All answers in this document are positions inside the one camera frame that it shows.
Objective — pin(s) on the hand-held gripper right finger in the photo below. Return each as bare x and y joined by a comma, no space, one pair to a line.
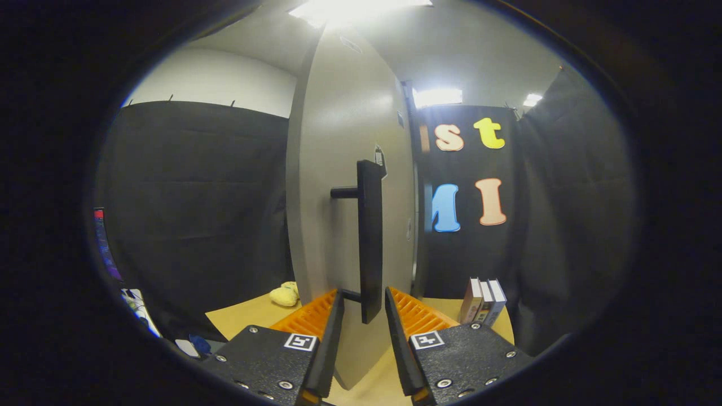
397,355

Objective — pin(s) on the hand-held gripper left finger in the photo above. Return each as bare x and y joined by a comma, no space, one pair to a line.
333,355

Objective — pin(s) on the beige cabinet door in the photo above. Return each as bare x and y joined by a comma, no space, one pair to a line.
333,141

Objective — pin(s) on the yellow soft toy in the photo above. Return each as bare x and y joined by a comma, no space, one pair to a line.
284,295

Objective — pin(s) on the maroon cover book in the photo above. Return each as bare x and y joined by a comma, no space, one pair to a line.
470,301

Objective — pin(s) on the pale cover book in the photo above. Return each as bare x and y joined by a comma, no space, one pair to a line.
484,304

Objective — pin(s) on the white and blue object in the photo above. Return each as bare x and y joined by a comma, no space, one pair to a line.
194,345

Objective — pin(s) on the white patterned object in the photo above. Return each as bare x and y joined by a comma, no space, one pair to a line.
138,310

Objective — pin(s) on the colourful striped object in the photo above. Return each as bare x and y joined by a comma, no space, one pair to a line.
104,242

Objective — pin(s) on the ceiling light panel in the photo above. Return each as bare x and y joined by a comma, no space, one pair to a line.
437,97
355,10
532,100

